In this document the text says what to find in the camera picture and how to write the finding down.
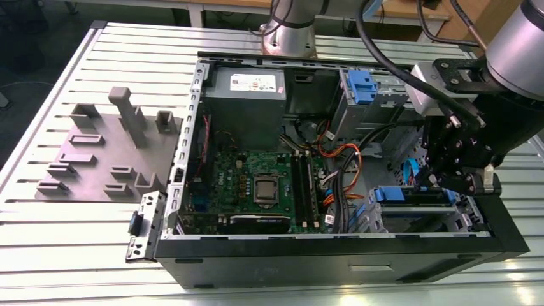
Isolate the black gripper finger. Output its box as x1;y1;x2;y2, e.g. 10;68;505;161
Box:
417;115;468;193
437;164;493;196

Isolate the black graphics card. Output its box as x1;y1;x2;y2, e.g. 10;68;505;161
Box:
216;214;293;235

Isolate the hard disk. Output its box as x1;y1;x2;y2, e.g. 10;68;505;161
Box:
372;186;460;208

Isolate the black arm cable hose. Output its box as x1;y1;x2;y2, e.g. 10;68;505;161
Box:
354;0;485;128

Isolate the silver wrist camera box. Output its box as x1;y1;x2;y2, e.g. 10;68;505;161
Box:
402;62;453;117

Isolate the wooden cabinet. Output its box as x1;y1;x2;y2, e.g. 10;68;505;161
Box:
432;0;489;48

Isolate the metal optical drive cage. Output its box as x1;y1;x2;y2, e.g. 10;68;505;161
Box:
330;65;428;141

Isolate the green motherboard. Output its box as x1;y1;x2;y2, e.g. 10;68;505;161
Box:
180;149;336;235

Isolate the black cable bundle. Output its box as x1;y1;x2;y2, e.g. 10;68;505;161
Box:
330;120;425;233

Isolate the blue plastic drive latch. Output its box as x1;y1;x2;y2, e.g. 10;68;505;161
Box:
345;69;378;106

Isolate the metal disk bay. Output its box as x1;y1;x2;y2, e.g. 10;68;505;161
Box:
366;184;474;235

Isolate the silver CPU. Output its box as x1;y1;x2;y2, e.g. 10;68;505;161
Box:
256;180;280;199

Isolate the small grey wrist camera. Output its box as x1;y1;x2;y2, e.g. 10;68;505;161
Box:
478;164;502;196

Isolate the blue black rear connector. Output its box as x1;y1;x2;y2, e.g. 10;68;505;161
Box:
128;210;144;236

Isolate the black PC case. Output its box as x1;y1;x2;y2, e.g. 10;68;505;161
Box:
125;50;532;289

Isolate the orange wire bundle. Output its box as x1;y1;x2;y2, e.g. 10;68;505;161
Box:
317;143;365;208

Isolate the thin red wire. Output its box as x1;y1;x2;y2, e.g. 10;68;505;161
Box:
196;113;212;184

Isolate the wooden desk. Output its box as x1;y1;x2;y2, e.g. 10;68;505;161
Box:
160;0;452;44

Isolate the blue data wire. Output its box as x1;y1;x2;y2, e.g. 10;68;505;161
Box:
401;157;428;192

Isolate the RAM stick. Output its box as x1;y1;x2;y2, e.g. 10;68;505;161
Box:
304;151;320;228

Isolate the grey parts rack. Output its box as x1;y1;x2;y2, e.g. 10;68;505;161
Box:
36;85;186;203

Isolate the metal CPU socket cover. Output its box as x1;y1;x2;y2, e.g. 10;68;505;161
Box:
250;171;285;210

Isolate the grey power supply unit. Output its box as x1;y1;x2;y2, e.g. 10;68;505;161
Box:
198;66;288;154

